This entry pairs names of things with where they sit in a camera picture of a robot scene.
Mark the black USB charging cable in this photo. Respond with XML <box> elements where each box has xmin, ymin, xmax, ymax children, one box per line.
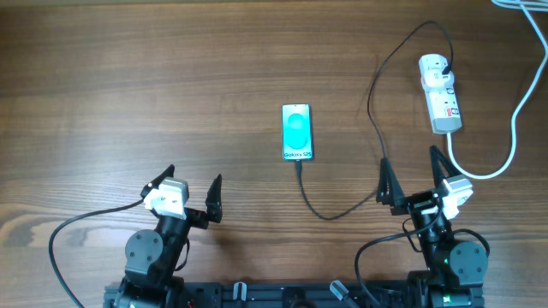
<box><xmin>294</xmin><ymin>20</ymin><xmax>455</xmax><ymax>222</ymax></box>

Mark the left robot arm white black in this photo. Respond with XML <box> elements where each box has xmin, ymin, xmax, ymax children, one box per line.
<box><xmin>104</xmin><ymin>165</ymin><xmax>223</xmax><ymax>308</ymax></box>

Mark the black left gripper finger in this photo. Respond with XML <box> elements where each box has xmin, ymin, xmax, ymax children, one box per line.
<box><xmin>142</xmin><ymin>164</ymin><xmax>175</xmax><ymax>197</ymax></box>
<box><xmin>205</xmin><ymin>174</ymin><xmax>223</xmax><ymax>223</ymax></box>

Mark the white USB charger plug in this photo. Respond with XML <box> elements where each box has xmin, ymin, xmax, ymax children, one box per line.
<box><xmin>421</xmin><ymin>68</ymin><xmax>455</xmax><ymax>92</ymax></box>

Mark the white power strip cord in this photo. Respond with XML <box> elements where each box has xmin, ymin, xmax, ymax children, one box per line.
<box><xmin>446</xmin><ymin>0</ymin><xmax>548</xmax><ymax>181</ymax></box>

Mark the white power strip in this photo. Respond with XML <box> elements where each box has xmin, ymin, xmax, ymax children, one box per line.
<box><xmin>419</xmin><ymin>54</ymin><xmax>462</xmax><ymax>134</ymax></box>

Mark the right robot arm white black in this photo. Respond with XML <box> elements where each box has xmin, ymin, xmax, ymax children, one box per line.
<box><xmin>367</xmin><ymin>145</ymin><xmax>490</xmax><ymax>307</ymax></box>

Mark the blue Galaxy smartphone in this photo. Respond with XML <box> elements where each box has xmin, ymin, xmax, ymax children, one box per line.
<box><xmin>282</xmin><ymin>104</ymin><xmax>313</xmax><ymax>161</ymax></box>

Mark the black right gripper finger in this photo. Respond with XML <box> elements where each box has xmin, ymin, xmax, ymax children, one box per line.
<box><xmin>376</xmin><ymin>157</ymin><xmax>405</xmax><ymax>206</ymax></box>
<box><xmin>429</xmin><ymin>145</ymin><xmax>462</xmax><ymax>187</ymax></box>

